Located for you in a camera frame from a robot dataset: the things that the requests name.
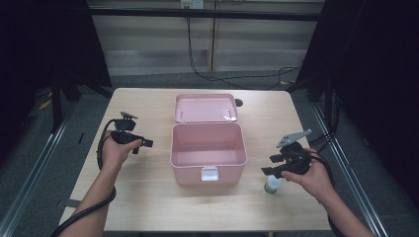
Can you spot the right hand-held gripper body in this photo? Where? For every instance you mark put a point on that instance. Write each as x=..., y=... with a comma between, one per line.
x=294, y=159

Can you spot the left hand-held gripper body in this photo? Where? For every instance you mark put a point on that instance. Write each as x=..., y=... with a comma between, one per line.
x=124, y=131

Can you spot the small white bottle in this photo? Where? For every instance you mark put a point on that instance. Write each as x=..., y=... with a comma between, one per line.
x=272, y=185

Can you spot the pink storage box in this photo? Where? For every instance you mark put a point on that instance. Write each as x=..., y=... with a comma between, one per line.
x=207, y=144

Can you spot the person's left hand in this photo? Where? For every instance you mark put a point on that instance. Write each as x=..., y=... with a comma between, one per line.
x=115, y=154

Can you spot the person's right hand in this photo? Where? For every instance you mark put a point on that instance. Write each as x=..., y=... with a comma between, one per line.
x=314, y=181

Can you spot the black floor tape strip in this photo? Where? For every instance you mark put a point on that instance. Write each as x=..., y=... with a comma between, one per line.
x=80, y=138

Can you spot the black table grommet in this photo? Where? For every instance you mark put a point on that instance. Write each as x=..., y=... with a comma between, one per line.
x=239, y=102

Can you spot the black metal stand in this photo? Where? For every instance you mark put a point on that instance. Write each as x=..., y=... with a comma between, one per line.
x=56, y=105

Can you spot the grey tape piece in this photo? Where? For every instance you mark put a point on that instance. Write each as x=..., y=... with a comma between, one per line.
x=70, y=203

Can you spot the yellow floor tape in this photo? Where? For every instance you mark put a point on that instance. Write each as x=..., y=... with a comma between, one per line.
x=44, y=104

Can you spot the black horizontal bar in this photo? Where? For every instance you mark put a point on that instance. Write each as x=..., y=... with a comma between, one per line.
x=148, y=13

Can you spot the black curtain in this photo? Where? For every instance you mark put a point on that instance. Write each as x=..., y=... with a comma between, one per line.
x=33, y=49
x=378, y=65

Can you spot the metal floor rail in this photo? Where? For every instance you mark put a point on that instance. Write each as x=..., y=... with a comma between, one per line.
x=34, y=176
x=346, y=171

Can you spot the white wall socket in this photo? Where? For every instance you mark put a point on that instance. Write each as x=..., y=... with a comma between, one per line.
x=192, y=3

